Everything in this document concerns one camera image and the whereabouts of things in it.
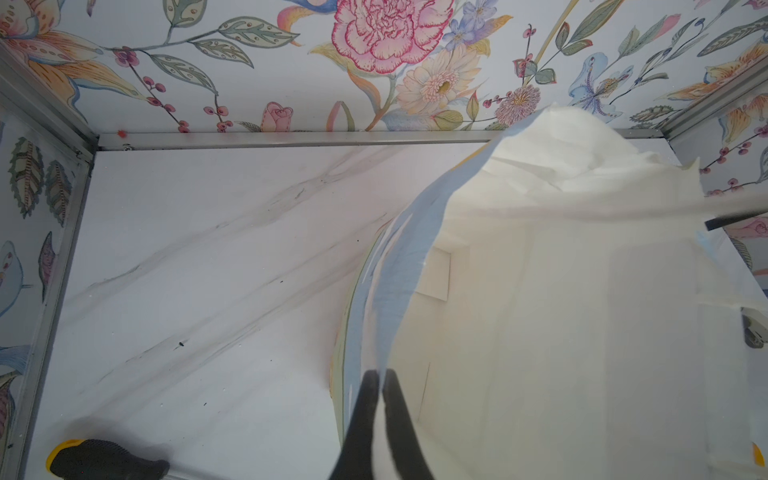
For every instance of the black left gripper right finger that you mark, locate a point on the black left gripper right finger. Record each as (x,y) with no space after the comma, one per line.
(402,440)

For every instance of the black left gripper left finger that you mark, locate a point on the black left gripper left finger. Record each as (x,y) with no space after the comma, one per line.
(355,458)

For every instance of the landscape print paper bag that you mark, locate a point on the landscape print paper bag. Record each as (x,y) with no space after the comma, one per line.
(557,306)

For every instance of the black handled screwdriver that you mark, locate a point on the black handled screwdriver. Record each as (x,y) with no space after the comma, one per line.
(94,459)

